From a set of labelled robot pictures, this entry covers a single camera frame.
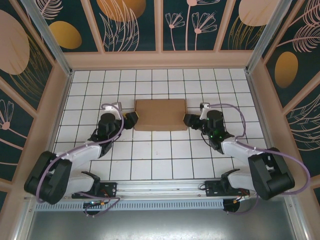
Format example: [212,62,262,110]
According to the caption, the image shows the aluminium frame post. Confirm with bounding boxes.
[19,0,74,78]
[244,0,300,74]

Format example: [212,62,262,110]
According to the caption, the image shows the grey slotted cable duct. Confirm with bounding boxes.
[33,199,225,211]

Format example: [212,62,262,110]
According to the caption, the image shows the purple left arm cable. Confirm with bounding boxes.
[36,102,125,218]

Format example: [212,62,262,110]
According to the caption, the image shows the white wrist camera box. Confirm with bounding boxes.
[101,101,124,118]
[199,101,214,119]

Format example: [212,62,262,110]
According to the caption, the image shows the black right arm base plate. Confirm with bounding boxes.
[204,180,251,198]

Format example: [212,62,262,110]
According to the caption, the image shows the small connector with red wires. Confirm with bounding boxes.
[232,193,251,205]
[83,199,109,209]

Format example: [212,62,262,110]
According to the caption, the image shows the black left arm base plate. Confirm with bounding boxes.
[71,181,118,200]

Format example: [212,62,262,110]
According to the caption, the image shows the aluminium mounting rail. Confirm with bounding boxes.
[23,177,298,201]

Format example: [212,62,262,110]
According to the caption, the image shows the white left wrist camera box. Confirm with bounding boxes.
[101,101,124,118]

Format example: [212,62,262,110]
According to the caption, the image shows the brown cardboard box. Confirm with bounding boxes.
[133,98,188,133]

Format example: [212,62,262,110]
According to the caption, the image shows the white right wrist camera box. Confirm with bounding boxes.
[199,101,214,119]

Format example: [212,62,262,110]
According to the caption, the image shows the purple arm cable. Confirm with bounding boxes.
[36,102,125,218]
[209,103,312,216]

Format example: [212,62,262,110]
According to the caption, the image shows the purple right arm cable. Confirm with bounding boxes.
[209,103,312,216]

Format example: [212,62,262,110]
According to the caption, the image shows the grey metal sheet panel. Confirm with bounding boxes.
[23,197,305,240]

